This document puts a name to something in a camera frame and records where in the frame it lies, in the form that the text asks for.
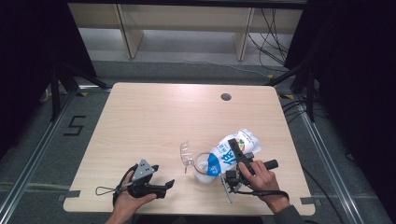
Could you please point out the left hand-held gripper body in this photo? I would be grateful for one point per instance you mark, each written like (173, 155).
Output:
(143, 174)

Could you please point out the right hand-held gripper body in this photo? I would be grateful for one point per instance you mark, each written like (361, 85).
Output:
(233, 180)

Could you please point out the black metal stand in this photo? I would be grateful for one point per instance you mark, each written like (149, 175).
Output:
(55, 93)
(309, 93)

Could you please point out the person's right hand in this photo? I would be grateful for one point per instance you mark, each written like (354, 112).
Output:
(264, 182)

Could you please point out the black curtain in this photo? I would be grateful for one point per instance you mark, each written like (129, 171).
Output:
(358, 77)
(31, 62)

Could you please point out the light wooden shelf unit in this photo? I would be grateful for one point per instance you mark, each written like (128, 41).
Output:
(186, 18)

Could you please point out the white and blue milk pouch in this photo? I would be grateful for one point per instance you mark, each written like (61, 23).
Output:
(246, 140)

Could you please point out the person's left hand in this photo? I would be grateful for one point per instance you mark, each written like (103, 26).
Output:
(132, 203)

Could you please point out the aluminium floor rail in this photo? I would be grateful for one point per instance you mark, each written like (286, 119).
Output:
(31, 168)
(330, 168)

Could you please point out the grey tape strip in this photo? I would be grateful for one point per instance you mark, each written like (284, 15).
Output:
(308, 200)
(72, 194)

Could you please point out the clear plastic cup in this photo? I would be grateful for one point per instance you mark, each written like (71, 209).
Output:
(200, 178)

